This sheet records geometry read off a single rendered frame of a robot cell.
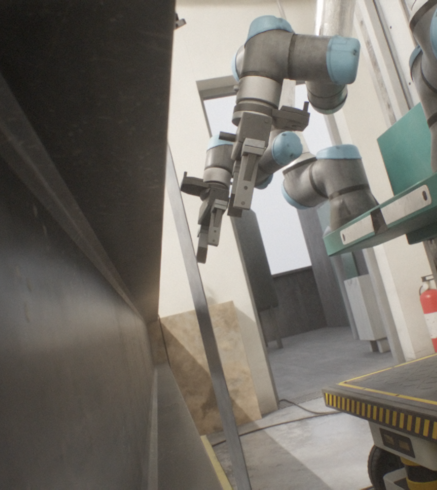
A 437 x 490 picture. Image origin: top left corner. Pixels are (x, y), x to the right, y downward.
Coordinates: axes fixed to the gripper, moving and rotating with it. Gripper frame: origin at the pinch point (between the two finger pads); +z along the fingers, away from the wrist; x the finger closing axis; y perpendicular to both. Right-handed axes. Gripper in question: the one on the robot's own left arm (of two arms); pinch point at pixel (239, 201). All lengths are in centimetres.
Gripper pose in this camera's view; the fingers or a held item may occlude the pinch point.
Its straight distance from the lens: 84.1
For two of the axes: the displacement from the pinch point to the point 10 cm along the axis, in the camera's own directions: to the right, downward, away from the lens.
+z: -1.8, 9.8, -0.5
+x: 0.7, -0.4, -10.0
